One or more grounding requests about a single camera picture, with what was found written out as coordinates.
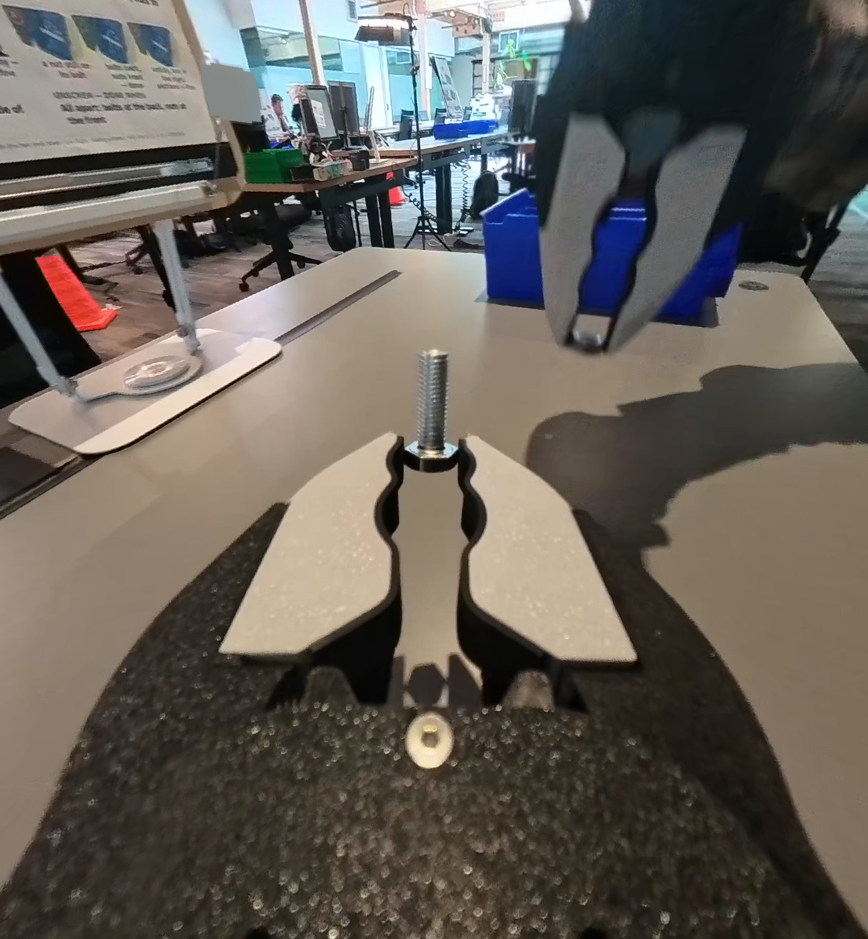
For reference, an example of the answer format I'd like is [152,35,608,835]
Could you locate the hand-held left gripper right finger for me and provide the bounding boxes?
[460,436,640,669]

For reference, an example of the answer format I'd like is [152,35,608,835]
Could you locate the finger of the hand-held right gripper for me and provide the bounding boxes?
[539,113,631,346]
[609,126,748,353]

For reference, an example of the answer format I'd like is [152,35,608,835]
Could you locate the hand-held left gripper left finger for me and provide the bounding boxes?
[217,431,402,665]

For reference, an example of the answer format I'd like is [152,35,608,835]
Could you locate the blue parts bin with divider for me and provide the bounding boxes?
[481,189,743,326]

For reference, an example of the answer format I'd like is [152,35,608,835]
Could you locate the silver hex bolt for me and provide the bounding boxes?
[403,351,459,472]

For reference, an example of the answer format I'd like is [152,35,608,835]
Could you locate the person's right forearm plaid sleeve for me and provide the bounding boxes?
[757,0,868,215]

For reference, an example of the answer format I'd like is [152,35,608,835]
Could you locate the black backpack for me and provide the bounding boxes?
[469,170,503,221]

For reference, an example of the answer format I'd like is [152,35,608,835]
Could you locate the white document stand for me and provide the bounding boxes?
[0,0,285,456]

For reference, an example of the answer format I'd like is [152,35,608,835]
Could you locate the wooden desk with black legs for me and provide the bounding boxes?
[243,157,418,252]

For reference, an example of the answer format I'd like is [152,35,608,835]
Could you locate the black computer monitor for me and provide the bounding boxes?
[329,82,363,149]

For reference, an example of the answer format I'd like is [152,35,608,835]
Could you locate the black tripod light stand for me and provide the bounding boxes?
[353,15,455,255]

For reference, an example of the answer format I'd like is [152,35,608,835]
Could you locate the monitor showing white page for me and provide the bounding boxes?
[298,84,341,145]

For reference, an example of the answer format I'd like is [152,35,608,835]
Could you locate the green plastic bins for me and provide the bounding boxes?
[243,149,308,186]

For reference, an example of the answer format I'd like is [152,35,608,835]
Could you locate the printed instruction sheet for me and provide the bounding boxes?
[0,0,220,149]

